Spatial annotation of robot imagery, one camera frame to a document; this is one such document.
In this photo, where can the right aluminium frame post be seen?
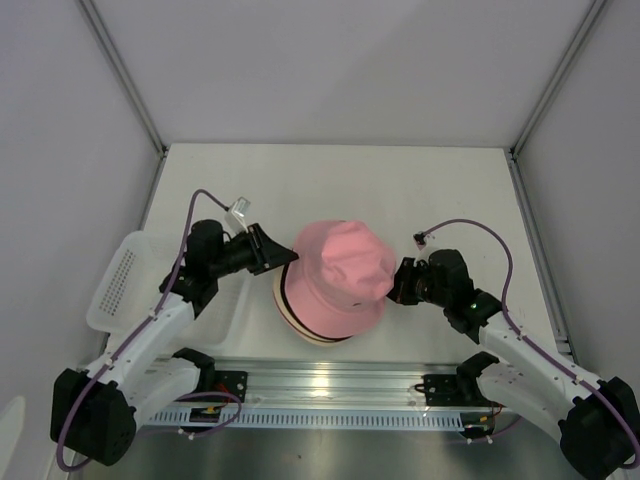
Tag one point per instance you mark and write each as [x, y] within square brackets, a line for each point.
[569, 57]

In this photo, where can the aluminium frame post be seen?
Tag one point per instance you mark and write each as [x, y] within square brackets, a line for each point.
[569, 57]
[106, 43]

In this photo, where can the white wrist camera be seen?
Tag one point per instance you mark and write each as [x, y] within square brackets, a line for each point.
[421, 240]
[236, 216]

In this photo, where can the beige cap with script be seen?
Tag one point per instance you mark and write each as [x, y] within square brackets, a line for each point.
[300, 325]

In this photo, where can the aluminium rail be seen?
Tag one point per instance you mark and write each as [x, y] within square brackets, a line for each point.
[333, 385]

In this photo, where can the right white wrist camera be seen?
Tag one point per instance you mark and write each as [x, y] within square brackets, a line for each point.
[421, 240]

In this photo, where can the white plastic tray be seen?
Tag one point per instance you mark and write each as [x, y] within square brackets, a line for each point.
[129, 289]

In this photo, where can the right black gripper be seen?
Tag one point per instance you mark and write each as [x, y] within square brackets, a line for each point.
[400, 291]

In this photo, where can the black bucket hat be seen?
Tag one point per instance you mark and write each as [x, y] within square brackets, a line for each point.
[287, 300]

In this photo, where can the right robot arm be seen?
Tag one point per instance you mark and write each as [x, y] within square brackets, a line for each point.
[594, 421]

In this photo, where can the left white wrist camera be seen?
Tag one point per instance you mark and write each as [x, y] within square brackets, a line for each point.
[236, 216]

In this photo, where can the white slotted cable duct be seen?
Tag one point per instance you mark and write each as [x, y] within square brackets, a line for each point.
[194, 417]

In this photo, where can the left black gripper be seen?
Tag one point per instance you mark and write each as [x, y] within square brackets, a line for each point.
[267, 254]

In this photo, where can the left aluminium frame post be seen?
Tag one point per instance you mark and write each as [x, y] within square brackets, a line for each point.
[106, 43]

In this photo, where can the pink cap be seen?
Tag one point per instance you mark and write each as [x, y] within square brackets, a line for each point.
[337, 288]

